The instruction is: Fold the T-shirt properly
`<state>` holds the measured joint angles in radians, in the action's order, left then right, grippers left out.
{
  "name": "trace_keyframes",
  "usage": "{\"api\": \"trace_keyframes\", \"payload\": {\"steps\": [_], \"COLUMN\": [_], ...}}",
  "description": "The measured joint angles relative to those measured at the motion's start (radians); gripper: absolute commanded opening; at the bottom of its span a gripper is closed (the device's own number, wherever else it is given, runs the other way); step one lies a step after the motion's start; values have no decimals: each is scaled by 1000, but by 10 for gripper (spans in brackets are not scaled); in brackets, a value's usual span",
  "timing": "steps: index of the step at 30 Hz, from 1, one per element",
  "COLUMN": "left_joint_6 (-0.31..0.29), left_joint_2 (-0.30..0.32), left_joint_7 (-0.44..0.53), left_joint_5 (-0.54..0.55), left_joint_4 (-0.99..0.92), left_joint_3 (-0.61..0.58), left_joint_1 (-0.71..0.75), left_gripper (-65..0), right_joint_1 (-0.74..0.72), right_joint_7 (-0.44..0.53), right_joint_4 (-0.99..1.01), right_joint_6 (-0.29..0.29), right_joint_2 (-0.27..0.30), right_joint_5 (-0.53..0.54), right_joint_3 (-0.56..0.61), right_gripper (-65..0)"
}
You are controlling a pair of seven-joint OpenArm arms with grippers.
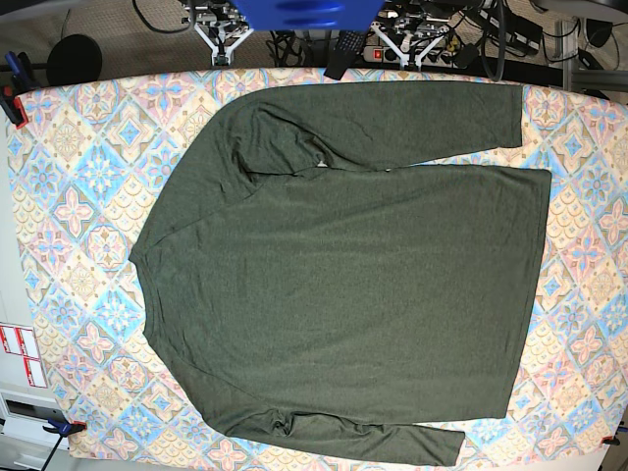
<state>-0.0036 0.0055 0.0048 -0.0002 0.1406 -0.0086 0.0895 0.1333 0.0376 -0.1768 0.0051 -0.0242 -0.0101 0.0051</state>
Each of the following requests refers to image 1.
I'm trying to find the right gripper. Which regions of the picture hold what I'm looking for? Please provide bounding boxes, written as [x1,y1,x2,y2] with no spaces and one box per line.
[194,9,254,67]

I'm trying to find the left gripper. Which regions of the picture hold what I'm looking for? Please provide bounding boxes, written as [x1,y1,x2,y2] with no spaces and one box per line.
[369,12,445,69]

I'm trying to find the dark green long-sleeve shirt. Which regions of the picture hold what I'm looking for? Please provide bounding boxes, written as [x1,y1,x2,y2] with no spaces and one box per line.
[130,81,551,466]

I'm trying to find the black power strip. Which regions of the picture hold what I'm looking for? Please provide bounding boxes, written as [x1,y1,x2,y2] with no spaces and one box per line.
[362,45,457,69]

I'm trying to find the blue plastic box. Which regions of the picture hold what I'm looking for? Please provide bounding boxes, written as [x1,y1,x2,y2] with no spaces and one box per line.
[234,0,385,31]

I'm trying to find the black remote control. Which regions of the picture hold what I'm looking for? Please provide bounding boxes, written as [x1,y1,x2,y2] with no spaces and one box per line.
[324,30,367,80]

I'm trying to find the black round stand base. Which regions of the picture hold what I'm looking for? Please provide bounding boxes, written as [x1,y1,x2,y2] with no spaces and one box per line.
[46,34,103,86]

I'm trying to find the blue clamp top left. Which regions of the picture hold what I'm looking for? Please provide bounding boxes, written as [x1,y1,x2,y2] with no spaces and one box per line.
[1,51,30,130]

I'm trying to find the blue clamp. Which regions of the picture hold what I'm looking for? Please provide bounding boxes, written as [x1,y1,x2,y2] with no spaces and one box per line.
[1,51,30,130]
[41,419,87,471]

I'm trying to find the red white label stickers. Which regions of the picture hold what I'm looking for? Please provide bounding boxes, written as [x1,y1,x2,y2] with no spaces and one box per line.
[1,324,47,389]

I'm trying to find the blue clamp bottom left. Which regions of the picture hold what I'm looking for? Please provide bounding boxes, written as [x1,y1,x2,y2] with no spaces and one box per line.
[41,419,87,471]

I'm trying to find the red clamp bottom right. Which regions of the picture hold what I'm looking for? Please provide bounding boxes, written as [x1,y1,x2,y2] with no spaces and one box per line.
[602,436,621,445]

